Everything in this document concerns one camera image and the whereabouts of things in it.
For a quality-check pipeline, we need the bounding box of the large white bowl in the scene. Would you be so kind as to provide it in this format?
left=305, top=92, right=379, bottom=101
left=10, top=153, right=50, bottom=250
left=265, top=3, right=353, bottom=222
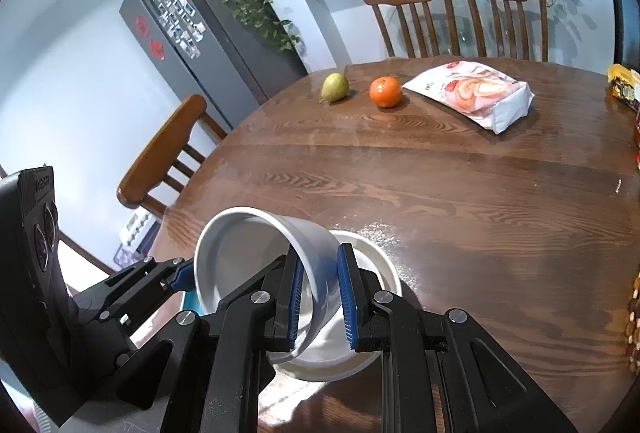
left=267, top=230, right=403, bottom=370

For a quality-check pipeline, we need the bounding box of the green pear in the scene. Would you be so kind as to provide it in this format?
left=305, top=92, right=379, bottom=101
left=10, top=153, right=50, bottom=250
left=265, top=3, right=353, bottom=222
left=319, top=72, right=350, bottom=105

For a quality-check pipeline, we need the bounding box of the orange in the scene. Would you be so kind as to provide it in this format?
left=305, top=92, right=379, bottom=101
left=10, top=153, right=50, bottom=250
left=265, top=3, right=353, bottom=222
left=369, top=76, right=404, bottom=109

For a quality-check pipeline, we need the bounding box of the white cup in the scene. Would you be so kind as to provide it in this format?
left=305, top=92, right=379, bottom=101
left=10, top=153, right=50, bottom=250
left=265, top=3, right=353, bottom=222
left=194, top=207, right=344, bottom=360

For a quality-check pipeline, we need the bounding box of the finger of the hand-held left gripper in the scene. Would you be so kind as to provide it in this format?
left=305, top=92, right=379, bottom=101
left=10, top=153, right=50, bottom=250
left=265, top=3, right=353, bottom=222
left=102, top=255, right=197, bottom=329

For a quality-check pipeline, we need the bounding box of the blue oval plate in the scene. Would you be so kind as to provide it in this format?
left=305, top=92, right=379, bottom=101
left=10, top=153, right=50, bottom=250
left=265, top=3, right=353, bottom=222
left=183, top=290, right=204, bottom=317

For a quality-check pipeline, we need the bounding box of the yellow snack packet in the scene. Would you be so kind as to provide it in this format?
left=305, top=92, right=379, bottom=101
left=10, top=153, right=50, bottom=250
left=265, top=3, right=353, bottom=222
left=607, top=64, right=640, bottom=112

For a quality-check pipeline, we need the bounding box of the wooden chair curved backrest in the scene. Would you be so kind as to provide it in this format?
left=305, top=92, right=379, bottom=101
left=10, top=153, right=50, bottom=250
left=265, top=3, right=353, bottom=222
left=117, top=94, right=229, bottom=220

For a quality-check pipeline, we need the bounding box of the wooden beaded mat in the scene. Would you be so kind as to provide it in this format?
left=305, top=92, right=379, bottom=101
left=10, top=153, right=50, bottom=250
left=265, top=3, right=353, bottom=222
left=623, top=270, right=640, bottom=375

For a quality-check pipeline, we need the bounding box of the white snack bag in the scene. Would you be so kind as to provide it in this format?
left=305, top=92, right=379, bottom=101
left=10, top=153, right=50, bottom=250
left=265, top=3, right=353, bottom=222
left=402, top=61, right=534, bottom=136

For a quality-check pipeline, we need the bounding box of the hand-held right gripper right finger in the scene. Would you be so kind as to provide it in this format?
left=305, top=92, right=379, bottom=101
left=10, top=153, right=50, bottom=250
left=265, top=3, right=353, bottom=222
left=336, top=243, right=578, bottom=433

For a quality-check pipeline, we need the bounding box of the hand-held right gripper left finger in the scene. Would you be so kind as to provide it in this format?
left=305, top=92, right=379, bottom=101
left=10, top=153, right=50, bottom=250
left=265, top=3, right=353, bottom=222
left=117, top=252, right=307, bottom=433

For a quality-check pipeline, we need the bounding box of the grey refrigerator with magnets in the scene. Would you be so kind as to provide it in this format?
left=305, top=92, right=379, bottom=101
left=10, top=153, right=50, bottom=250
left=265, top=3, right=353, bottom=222
left=119, top=0, right=309, bottom=134

